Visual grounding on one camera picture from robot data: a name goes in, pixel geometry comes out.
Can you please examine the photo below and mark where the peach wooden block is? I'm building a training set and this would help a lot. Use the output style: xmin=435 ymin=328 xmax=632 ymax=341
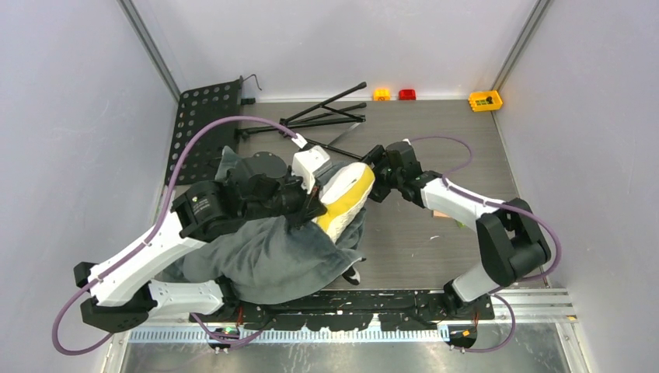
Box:
xmin=432 ymin=210 xmax=451 ymax=218

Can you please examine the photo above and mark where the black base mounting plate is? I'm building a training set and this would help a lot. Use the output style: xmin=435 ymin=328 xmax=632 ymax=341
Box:
xmin=199 ymin=290 xmax=494 ymax=332

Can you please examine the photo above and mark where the orange toy brick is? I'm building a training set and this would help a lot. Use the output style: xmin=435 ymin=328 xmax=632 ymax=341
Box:
xmin=373 ymin=88 xmax=391 ymax=101

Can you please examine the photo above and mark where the black folding tripod stand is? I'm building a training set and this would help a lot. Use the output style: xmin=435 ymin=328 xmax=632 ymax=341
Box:
xmin=234 ymin=82 xmax=368 ymax=160

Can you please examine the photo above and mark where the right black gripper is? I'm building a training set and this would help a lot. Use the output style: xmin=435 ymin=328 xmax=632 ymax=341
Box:
xmin=347 ymin=145 xmax=404 ymax=203

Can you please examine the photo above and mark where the black perforated music stand tray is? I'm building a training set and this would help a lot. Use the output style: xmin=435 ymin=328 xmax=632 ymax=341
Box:
xmin=166 ymin=75 xmax=262 ymax=187

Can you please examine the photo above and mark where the grey fluffy pillowcase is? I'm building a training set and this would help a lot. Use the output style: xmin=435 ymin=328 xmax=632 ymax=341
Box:
xmin=157 ymin=162 xmax=350 ymax=305

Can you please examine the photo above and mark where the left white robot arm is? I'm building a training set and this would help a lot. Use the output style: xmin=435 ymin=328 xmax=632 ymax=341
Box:
xmin=74 ymin=146 xmax=331 ymax=333

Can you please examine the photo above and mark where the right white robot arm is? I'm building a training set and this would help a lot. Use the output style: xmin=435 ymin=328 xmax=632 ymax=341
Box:
xmin=361 ymin=141 xmax=552 ymax=319

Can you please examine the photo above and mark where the aluminium rail with ruler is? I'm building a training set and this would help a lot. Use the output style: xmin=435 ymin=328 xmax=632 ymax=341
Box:
xmin=105 ymin=288 xmax=581 ymax=345

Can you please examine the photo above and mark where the red toy brick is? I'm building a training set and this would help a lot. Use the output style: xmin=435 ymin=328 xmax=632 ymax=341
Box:
xmin=398 ymin=89 xmax=417 ymax=101

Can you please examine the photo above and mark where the white yellow black pillow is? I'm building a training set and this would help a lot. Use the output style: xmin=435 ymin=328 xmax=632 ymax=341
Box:
xmin=309 ymin=162 xmax=375 ymax=289

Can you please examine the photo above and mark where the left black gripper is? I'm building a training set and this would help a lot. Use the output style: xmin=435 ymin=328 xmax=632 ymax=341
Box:
xmin=242 ymin=164 xmax=327 ymax=230

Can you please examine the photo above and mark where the yellow toy block with knob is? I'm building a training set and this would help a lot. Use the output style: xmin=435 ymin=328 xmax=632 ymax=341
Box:
xmin=468 ymin=90 xmax=503 ymax=113

